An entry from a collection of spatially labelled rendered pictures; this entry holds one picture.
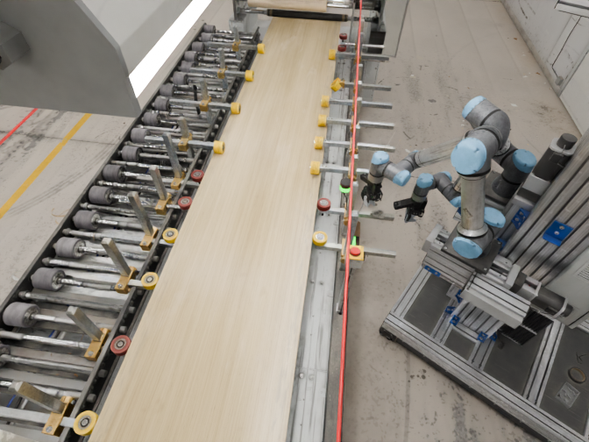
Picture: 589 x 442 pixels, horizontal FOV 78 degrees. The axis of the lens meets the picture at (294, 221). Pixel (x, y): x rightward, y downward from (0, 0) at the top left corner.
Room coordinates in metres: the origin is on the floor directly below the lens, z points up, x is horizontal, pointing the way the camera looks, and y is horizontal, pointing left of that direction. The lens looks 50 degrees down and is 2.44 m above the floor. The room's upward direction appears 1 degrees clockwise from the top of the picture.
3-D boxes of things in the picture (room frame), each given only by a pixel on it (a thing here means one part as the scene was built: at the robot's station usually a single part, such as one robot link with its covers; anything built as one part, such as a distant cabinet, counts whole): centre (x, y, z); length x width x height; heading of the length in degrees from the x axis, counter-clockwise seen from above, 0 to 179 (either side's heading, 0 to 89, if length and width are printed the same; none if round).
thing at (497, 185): (1.44, -1.16, 1.09); 0.15 x 0.15 x 0.10
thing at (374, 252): (1.15, -0.34, 0.83); 0.43 x 0.03 x 0.04; 83
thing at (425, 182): (1.36, -0.67, 1.13); 0.09 x 0.08 x 0.11; 114
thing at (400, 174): (1.25, -0.48, 1.30); 0.11 x 0.11 x 0.08; 46
